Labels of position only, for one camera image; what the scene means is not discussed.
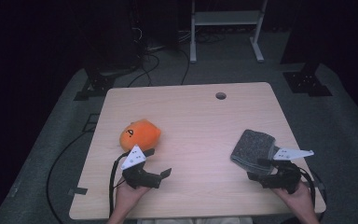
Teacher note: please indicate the grey fluffy towel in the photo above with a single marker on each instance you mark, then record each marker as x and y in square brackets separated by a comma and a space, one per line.
[254, 149]

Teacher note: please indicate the person's left hand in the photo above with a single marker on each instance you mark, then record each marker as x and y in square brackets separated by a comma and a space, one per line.
[127, 196]

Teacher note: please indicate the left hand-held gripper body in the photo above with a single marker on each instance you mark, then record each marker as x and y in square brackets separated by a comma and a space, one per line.
[140, 177]

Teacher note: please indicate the orange plush toy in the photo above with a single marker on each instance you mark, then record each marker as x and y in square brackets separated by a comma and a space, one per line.
[141, 133]

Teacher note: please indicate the white metal stand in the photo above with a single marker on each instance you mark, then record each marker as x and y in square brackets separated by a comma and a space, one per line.
[227, 18]

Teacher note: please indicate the black stand base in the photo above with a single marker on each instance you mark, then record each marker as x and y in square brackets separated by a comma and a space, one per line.
[96, 85]
[306, 82]

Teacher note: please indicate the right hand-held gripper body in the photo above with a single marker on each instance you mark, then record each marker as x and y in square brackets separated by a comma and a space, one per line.
[284, 180]

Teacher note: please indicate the person's right hand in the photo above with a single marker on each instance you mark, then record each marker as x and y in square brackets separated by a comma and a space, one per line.
[301, 199]

